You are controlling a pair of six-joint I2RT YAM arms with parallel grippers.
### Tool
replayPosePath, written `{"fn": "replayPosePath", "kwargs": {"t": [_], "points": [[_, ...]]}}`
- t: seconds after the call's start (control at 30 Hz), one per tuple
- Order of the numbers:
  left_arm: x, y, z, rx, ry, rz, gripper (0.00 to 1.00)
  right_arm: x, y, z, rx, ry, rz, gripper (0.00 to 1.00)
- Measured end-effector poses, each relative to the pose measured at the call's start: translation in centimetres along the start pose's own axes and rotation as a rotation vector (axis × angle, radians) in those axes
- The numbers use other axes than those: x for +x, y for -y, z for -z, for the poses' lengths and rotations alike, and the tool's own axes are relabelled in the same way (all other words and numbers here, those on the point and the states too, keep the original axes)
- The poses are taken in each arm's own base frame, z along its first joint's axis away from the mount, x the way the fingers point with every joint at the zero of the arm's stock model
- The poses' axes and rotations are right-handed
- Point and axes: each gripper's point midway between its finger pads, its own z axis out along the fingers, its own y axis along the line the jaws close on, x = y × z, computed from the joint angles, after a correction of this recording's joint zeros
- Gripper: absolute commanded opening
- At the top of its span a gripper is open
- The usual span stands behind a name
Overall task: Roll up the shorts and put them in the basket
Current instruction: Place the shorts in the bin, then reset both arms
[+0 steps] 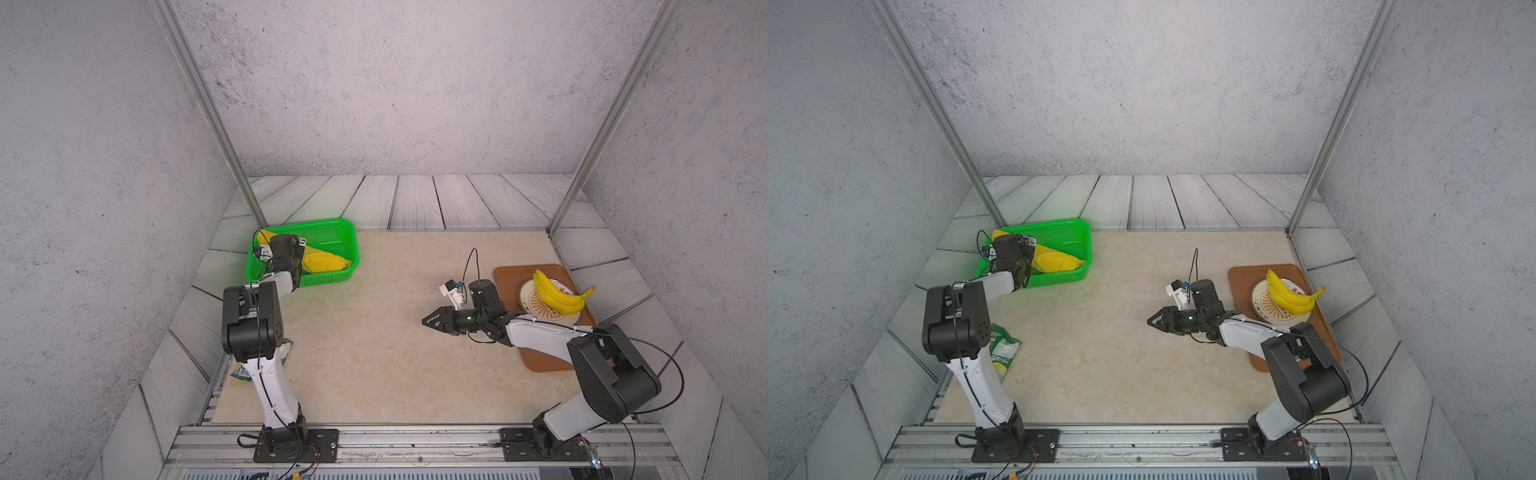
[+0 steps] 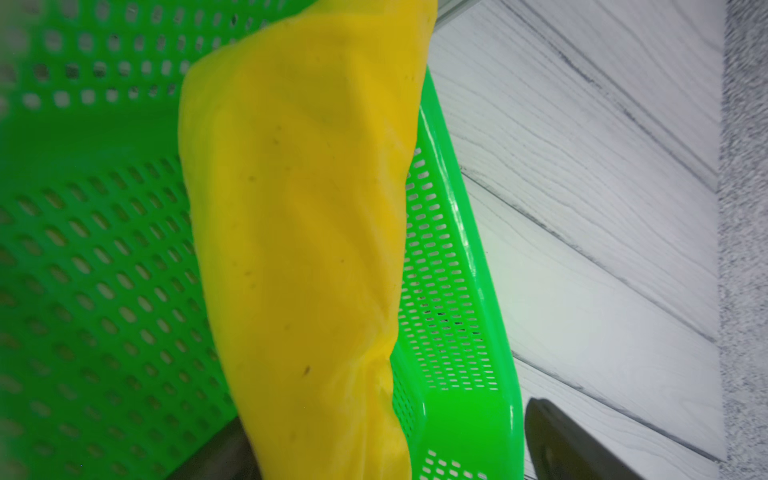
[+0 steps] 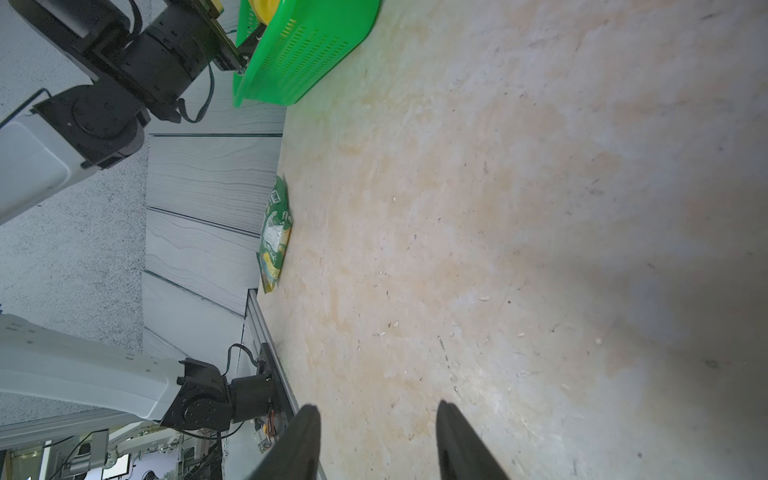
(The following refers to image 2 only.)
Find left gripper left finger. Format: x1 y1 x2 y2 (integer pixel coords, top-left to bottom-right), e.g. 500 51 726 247
168 417 261 480

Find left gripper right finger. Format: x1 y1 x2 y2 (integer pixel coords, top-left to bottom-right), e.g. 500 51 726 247
524 398 642 480

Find yellow shorts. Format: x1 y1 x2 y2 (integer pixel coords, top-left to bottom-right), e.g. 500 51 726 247
178 1 437 479

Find green plastic basket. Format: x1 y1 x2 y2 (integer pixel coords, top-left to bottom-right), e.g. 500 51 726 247
1 1 525 479

